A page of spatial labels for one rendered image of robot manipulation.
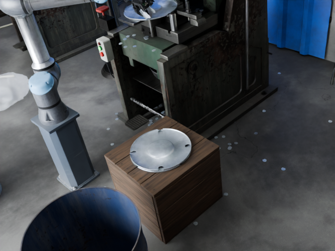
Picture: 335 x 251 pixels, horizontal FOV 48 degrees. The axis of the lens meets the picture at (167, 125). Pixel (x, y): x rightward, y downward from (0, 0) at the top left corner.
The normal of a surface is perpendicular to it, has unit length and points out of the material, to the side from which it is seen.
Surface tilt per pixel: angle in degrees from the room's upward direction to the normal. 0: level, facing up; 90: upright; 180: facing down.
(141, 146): 0
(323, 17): 90
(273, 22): 90
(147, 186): 0
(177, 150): 0
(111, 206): 88
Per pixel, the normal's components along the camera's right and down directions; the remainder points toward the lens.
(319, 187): -0.14, -0.78
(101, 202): -0.11, 0.59
